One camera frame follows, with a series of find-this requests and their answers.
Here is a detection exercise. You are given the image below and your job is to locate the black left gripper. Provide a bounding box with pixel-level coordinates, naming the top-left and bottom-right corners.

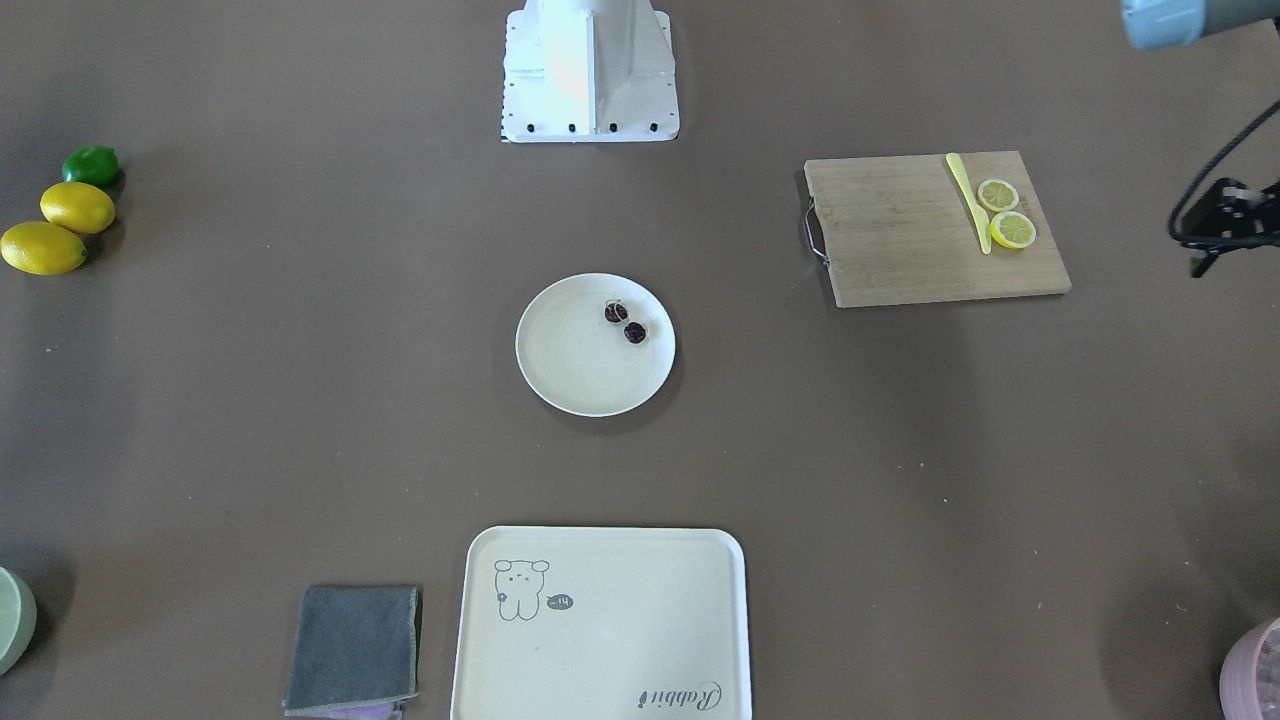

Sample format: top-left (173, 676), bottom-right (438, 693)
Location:
top-left (1190, 178), bottom-right (1279, 279)

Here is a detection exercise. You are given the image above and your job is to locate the cream round plate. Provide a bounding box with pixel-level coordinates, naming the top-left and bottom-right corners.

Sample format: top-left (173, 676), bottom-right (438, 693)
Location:
top-left (515, 273), bottom-right (677, 416)

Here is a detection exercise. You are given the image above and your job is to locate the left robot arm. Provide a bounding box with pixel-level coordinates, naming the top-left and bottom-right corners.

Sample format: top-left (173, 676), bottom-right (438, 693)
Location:
top-left (1120, 1), bottom-right (1279, 279)

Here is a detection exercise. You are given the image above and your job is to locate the cream rabbit tray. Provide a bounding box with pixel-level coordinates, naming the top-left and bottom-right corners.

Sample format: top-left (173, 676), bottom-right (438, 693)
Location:
top-left (451, 527), bottom-right (754, 719)

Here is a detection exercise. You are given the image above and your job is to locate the lemon slice lower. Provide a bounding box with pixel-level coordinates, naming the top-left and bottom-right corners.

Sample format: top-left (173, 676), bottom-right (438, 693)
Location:
top-left (988, 211), bottom-right (1038, 250)

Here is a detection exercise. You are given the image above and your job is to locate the lemon slice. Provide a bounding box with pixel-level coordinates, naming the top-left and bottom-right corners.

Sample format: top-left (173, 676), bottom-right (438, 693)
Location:
top-left (988, 211), bottom-right (1038, 250)
top-left (975, 178), bottom-right (1021, 214)

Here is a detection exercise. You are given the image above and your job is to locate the lemon slice upper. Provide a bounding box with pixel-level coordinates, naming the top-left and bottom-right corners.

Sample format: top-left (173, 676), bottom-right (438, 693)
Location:
top-left (975, 178), bottom-right (1021, 214)

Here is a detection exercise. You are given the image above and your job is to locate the yellow plastic knife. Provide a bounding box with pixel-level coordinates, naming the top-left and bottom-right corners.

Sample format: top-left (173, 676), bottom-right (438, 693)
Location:
top-left (943, 152), bottom-right (992, 255)

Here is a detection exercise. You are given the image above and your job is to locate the bamboo cutting board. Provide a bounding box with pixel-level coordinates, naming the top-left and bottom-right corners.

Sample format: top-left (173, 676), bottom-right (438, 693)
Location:
top-left (803, 150), bottom-right (1073, 307)

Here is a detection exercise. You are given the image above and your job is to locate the pink bowl with ice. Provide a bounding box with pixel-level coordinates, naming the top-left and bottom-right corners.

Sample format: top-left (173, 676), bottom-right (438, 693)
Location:
top-left (1219, 618), bottom-right (1279, 719)

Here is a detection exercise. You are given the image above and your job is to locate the grey folded cloth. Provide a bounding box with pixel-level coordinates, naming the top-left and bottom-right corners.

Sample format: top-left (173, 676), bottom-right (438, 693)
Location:
top-left (282, 585), bottom-right (420, 719)

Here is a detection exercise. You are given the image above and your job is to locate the green lime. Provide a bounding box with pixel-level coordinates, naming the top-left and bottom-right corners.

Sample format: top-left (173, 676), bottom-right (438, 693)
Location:
top-left (61, 145), bottom-right (122, 190)

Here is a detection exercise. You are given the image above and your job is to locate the yellow lemon far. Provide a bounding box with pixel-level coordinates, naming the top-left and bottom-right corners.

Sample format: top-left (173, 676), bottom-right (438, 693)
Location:
top-left (38, 181), bottom-right (116, 236)

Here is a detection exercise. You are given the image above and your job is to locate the yellow lemon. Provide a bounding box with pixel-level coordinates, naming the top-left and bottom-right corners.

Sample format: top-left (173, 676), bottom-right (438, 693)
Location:
top-left (38, 181), bottom-right (116, 236)
top-left (1, 222), bottom-right (90, 275)

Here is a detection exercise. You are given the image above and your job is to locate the yellow lemon near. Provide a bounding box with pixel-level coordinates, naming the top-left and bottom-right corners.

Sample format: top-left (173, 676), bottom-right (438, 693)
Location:
top-left (1, 222), bottom-right (90, 275)

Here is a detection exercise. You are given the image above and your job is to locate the mint green bowl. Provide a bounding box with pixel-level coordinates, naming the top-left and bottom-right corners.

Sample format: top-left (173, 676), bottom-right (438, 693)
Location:
top-left (1, 568), bottom-right (38, 675)

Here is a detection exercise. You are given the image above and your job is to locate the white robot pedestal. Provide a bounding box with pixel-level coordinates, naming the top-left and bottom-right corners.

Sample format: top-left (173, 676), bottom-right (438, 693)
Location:
top-left (500, 1), bottom-right (681, 143)

